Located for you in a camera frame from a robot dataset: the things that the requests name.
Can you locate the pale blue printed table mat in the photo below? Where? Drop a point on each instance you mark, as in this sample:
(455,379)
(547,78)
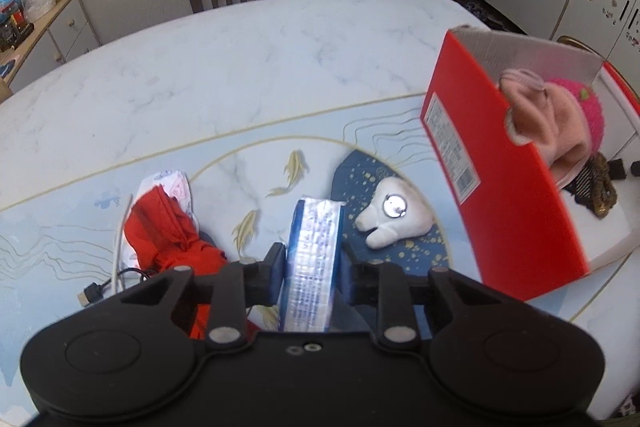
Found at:
(250,167)

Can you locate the red cloth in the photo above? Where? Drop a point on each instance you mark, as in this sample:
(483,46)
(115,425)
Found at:
(165,232)

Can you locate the red shoe box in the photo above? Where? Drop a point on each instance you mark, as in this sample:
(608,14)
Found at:
(500,182)

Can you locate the pale pink knitted hat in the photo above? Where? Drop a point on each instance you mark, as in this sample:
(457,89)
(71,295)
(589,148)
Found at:
(555,122)

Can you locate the white patterned packet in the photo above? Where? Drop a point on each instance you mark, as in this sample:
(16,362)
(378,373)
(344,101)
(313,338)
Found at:
(172,182)

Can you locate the black dotted glove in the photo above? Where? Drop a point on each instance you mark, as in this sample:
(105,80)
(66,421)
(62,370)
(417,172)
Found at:
(582,187)

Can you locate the round-backed wooden chair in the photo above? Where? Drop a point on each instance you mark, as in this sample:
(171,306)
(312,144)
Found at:
(575,42)

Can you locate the white plush toy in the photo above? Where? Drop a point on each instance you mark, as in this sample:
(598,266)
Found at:
(410,227)

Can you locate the brown scrunchie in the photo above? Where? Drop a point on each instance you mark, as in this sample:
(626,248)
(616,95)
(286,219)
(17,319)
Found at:
(604,187)

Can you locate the blue globe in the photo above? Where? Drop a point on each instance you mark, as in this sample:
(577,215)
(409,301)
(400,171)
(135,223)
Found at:
(10,1)

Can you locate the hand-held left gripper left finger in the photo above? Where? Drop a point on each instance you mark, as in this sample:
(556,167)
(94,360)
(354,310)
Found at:
(274,274)

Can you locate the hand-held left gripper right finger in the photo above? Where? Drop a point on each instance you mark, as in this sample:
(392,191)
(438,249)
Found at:
(350,277)

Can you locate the blue tissue packet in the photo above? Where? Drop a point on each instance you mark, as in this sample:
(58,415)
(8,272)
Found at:
(312,257)

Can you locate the bright pink fuzzy hat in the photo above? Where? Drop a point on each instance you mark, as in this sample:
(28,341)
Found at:
(592,112)

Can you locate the white wooden sideboard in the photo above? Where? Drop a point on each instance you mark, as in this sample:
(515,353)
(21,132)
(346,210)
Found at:
(70,27)

